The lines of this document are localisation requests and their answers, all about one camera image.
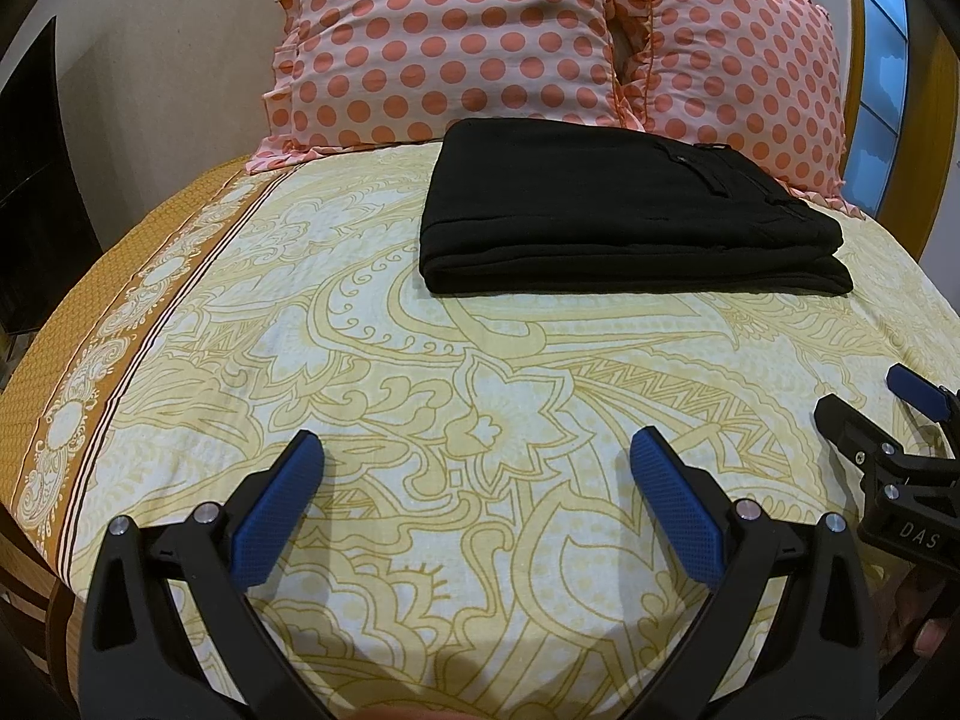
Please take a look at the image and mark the person's right hand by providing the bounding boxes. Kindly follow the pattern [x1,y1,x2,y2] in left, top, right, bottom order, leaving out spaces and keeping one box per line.
[881,562,960,662]

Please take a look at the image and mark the wooden bed frame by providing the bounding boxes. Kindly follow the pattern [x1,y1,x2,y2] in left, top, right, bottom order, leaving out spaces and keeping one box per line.
[0,510,76,720]

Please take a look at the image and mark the glass window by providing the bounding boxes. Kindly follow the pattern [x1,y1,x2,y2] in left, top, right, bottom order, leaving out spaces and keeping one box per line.
[851,0,920,215]

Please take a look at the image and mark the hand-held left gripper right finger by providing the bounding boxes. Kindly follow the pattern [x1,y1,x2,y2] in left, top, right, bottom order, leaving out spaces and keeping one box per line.
[630,426,880,720]

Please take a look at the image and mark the yellow patterned bed sheet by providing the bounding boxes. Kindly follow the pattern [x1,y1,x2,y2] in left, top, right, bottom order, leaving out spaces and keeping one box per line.
[0,139,960,720]

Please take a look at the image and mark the pink polka dot pillow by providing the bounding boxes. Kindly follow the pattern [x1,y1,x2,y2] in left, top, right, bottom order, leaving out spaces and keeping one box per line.
[607,0,852,220]
[251,0,638,175]

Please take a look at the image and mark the black pants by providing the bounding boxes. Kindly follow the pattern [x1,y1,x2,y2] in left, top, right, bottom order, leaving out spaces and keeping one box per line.
[418,118,856,296]

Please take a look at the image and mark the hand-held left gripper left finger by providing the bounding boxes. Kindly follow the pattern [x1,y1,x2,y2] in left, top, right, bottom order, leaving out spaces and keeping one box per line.
[79,429,353,720]

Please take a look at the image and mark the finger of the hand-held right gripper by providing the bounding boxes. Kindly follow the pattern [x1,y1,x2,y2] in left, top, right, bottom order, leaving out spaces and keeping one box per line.
[814,394,960,520]
[886,364,960,422]

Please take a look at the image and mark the wooden window frame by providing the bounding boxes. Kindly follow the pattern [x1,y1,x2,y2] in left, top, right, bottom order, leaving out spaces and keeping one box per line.
[742,0,960,265]

